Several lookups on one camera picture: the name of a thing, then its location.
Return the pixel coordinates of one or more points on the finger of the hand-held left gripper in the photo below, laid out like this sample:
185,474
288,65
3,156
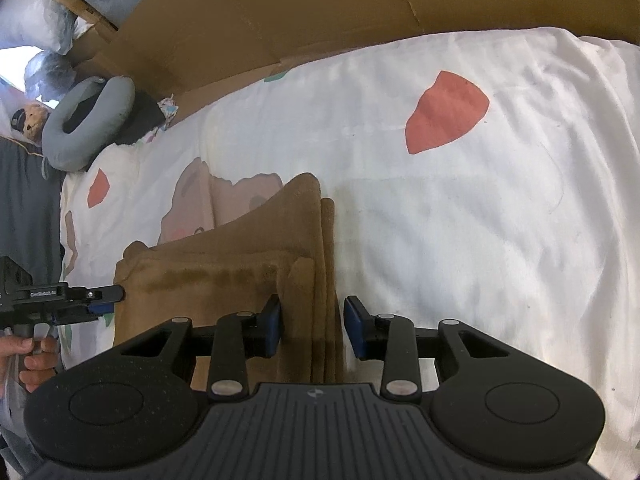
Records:
97,308
100,293

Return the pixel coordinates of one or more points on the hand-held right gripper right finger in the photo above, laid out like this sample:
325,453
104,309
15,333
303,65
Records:
352,330

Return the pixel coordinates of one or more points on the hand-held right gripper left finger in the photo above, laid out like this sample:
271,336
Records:
274,330

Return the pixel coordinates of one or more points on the brown t-shirt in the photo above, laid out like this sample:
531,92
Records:
225,270

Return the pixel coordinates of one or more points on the person's left hand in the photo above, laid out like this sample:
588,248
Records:
37,360

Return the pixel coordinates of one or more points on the dark grey duvet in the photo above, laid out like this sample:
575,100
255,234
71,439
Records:
30,210

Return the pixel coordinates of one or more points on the white printed bed sheet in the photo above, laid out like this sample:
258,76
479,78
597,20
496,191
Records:
450,240

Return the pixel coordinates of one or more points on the brown plush toy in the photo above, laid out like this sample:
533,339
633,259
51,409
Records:
34,117

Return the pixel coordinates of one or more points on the black cloth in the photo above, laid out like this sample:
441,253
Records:
145,115

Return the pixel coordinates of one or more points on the grey neck pillow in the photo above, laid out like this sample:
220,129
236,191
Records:
117,105

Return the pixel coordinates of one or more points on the grey plastic bag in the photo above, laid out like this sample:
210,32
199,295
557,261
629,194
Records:
47,72

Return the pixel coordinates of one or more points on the white plastic bag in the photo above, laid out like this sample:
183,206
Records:
35,10

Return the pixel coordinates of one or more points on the flattened cardboard sheet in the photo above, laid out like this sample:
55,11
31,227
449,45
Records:
300,10

